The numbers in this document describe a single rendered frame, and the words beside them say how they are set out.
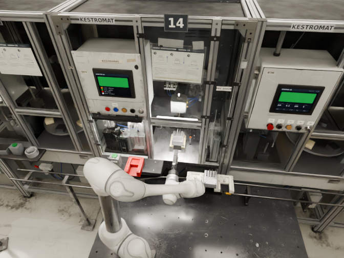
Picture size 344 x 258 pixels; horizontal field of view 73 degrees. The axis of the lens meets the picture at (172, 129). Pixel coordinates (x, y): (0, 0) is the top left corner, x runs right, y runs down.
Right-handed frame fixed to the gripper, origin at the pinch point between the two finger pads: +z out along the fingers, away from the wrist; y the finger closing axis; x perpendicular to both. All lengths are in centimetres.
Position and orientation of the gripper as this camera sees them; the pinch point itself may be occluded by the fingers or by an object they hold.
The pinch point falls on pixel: (176, 155)
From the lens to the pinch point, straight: 184.5
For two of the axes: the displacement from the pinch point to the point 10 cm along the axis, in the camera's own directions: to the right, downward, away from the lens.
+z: 1.3, -6.7, 7.3
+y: -0.1, -7.4, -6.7
